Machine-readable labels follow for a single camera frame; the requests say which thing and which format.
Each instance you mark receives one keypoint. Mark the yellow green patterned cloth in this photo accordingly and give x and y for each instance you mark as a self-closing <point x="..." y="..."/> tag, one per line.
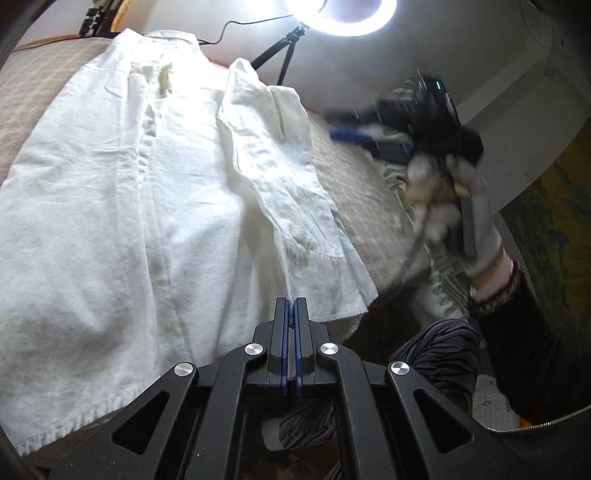
<point x="554" y="221"/>

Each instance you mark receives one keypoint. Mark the person's right hand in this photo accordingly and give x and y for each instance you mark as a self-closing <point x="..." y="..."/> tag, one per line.
<point x="487" y="230"/>

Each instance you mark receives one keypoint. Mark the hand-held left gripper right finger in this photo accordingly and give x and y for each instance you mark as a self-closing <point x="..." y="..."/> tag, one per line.
<point x="301" y="323"/>

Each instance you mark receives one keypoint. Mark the white long-sleeved shirt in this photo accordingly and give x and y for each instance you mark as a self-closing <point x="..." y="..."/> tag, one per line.
<point x="184" y="184"/>

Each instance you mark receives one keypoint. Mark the person's right forearm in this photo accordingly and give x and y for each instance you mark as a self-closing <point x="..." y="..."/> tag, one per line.
<point x="531" y="350"/>

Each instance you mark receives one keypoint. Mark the person's striped pants leg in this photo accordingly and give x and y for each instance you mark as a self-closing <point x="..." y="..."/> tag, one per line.
<point x="434" y="341"/>

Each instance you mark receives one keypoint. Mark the beige checked blanket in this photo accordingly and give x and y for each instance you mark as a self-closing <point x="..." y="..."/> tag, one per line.
<point x="360" y="194"/>

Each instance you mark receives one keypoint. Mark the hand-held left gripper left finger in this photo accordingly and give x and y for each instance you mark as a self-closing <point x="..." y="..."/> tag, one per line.
<point x="281" y="323"/>

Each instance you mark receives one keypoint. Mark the black zipped jacket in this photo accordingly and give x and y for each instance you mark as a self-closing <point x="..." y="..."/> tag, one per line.
<point x="545" y="443"/>

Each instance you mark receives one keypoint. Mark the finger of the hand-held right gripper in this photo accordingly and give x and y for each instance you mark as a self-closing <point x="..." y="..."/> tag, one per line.
<point x="353" y="116"/>
<point x="360" y="137"/>

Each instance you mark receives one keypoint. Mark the folded silver black tripod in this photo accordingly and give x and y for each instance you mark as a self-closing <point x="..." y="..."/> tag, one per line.
<point x="92" y="21"/>

